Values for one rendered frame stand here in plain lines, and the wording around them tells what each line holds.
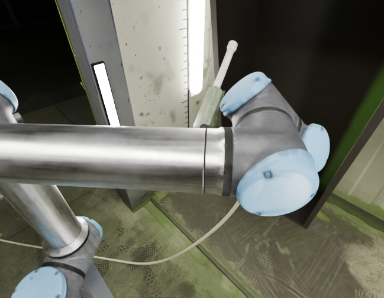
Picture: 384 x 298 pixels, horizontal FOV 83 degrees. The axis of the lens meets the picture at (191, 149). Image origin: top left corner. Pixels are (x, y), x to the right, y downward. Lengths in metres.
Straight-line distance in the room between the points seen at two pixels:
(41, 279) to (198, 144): 0.74
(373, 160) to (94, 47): 2.08
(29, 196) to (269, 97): 0.61
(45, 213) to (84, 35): 0.80
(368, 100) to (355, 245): 1.24
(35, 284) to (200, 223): 1.25
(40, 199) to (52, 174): 0.40
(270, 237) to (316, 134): 1.53
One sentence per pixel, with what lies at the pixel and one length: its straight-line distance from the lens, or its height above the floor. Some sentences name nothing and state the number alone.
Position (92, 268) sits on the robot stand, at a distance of 1.16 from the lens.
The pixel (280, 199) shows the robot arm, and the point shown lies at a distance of 0.27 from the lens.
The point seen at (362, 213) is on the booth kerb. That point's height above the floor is 0.12.
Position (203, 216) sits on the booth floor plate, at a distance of 1.91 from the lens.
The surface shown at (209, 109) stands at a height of 1.31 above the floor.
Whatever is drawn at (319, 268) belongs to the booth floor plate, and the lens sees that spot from 1.93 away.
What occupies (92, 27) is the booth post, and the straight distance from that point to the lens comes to 1.24.
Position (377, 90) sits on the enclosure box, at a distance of 1.21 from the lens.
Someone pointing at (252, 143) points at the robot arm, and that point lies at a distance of 0.26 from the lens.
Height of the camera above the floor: 1.65
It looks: 40 degrees down
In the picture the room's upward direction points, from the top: straight up
